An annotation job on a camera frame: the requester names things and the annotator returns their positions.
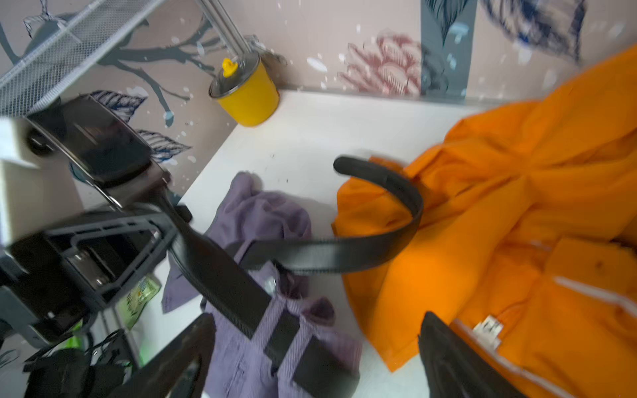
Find green snack wrapper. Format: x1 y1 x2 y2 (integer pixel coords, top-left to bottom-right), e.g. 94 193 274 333
116 275 161 330

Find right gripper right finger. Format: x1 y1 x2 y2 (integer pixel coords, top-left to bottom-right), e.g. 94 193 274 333
418 312 524 397

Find orange trousers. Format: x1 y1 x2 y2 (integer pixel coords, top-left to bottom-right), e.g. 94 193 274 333
343 49 636 397

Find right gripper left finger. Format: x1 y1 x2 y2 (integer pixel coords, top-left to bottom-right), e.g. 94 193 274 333
109 313 217 398

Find white wire mesh shelf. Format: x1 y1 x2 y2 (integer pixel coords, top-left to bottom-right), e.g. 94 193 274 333
1 1 162 117

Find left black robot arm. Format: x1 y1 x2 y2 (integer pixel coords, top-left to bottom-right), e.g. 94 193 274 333
1 208 177 397

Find yellow pot with lid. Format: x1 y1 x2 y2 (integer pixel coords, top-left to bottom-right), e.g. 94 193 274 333
208 53 280 127

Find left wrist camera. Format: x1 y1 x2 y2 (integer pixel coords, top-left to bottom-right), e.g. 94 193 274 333
1 117 84 246

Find lavender purple trousers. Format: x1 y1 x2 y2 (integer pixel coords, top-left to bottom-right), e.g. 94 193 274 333
161 171 364 398

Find black leather belt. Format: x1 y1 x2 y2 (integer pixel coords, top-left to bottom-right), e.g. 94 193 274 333
27 94 425 398

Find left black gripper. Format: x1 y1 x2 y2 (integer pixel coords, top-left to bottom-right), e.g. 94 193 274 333
1 207 177 348

